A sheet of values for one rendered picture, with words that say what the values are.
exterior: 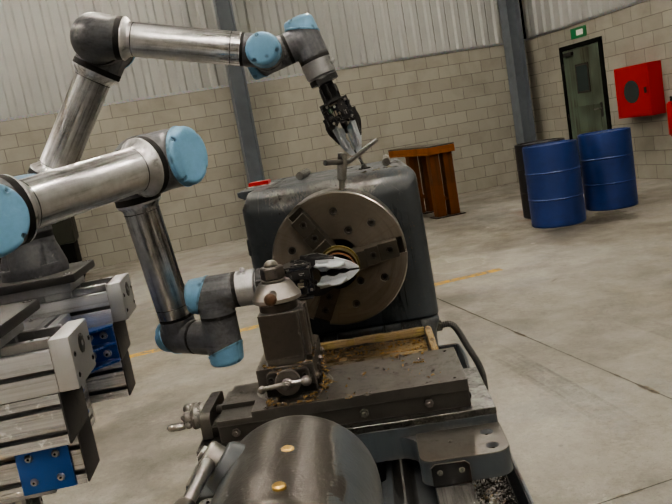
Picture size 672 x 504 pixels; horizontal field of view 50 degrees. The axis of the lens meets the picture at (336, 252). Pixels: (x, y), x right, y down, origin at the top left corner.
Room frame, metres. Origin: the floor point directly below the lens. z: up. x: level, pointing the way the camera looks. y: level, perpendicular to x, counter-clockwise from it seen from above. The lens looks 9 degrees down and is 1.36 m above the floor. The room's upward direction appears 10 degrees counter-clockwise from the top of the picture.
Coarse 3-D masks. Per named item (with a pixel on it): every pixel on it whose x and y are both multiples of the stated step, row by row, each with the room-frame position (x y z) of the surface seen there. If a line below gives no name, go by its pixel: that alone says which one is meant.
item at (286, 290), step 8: (288, 280) 1.12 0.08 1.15; (256, 288) 1.13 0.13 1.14; (264, 288) 1.11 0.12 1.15; (272, 288) 1.10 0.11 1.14; (280, 288) 1.10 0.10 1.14; (288, 288) 1.11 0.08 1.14; (296, 288) 1.12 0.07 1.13; (256, 296) 1.11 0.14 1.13; (264, 296) 1.10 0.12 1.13; (280, 296) 1.10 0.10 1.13; (288, 296) 1.10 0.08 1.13; (296, 296) 1.11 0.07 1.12; (256, 304) 1.11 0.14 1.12; (264, 304) 1.10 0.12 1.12
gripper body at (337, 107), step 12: (336, 72) 1.80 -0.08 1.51; (312, 84) 1.79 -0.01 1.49; (324, 84) 1.80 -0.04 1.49; (324, 96) 1.78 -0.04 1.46; (336, 96) 1.77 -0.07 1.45; (324, 108) 1.77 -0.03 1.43; (336, 108) 1.77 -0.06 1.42; (348, 108) 1.77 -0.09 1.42; (336, 120) 1.77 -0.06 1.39; (348, 120) 1.82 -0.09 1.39
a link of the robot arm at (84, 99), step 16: (80, 64) 1.76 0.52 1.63; (96, 64) 1.74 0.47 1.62; (112, 64) 1.77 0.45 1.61; (128, 64) 1.86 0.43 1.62; (80, 80) 1.78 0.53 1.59; (96, 80) 1.78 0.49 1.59; (112, 80) 1.79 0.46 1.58; (80, 96) 1.78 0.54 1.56; (96, 96) 1.79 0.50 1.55; (64, 112) 1.78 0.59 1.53; (80, 112) 1.78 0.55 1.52; (96, 112) 1.81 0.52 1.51; (64, 128) 1.78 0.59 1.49; (80, 128) 1.78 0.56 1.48; (48, 144) 1.79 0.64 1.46; (64, 144) 1.78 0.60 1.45; (80, 144) 1.80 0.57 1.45; (48, 160) 1.78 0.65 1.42; (64, 160) 1.78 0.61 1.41
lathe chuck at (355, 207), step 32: (320, 192) 1.69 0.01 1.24; (352, 192) 1.64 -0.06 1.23; (288, 224) 1.65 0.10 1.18; (320, 224) 1.64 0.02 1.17; (352, 224) 1.64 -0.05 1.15; (384, 224) 1.63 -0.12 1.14; (288, 256) 1.65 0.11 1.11; (352, 288) 1.64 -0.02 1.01; (384, 288) 1.63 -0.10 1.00; (352, 320) 1.64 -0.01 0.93
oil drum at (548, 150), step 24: (552, 144) 7.82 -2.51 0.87; (576, 144) 7.66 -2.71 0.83; (528, 168) 7.75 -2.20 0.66; (552, 168) 7.55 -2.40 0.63; (576, 168) 7.60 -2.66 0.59; (528, 192) 7.84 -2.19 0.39; (552, 192) 7.56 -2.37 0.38; (576, 192) 7.58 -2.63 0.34; (552, 216) 7.58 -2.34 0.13; (576, 216) 7.56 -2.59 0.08
